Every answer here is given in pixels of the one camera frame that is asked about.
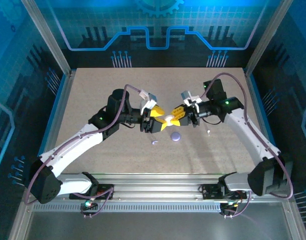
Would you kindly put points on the small LED connector board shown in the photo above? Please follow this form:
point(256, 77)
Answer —
point(89, 204)
point(230, 205)

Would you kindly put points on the purple round charging case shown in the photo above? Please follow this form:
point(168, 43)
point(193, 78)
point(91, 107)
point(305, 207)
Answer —
point(176, 136)

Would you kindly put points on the aluminium frame post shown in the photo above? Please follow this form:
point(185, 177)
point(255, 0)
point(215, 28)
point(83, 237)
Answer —
point(49, 40)
point(267, 37)

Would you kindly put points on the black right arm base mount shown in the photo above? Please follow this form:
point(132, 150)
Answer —
point(211, 191)

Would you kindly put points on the white charging case base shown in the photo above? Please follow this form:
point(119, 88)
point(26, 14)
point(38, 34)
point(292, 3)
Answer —
point(169, 120)

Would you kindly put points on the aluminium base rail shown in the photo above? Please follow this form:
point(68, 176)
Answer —
point(155, 187)

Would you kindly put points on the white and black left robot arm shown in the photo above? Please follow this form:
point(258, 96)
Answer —
point(75, 142)

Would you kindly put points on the aluminium table side rail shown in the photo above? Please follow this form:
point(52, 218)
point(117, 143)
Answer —
point(260, 117)
point(61, 117)

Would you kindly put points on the small clear tube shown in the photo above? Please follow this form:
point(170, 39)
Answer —
point(155, 142)

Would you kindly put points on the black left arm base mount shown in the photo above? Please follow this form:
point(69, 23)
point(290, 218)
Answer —
point(105, 190)

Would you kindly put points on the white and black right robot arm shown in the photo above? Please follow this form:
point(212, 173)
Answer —
point(250, 135)

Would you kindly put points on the brushed metal panel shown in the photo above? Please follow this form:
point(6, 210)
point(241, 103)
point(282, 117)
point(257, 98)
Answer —
point(155, 227)

